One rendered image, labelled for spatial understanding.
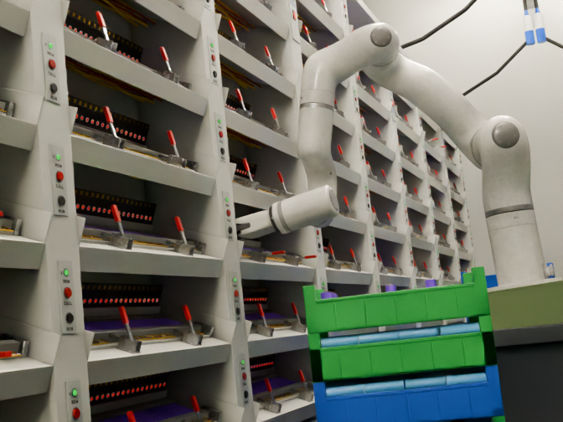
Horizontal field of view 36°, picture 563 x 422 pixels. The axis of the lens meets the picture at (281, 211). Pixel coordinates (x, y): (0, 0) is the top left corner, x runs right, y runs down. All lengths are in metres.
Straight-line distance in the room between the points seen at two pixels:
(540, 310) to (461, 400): 0.70
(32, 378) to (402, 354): 0.59
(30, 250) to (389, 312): 0.59
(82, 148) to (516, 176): 1.08
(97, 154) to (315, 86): 0.75
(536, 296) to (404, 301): 0.72
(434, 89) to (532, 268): 0.51
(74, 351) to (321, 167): 0.96
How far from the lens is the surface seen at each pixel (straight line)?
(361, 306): 1.43
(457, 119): 2.23
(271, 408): 2.32
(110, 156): 1.69
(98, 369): 1.57
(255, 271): 2.26
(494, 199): 2.18
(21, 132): 1.47
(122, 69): 1.81
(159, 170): 1.86
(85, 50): 1.70
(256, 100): 2.86
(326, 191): 2.14
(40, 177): 1.48
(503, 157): 2.14
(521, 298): 2.10
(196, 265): 1.95
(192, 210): 2.12
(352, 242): 3.42
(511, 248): 2.16
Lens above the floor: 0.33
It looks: 8 degrees up
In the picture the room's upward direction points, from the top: 6 degrees counter-clockwise
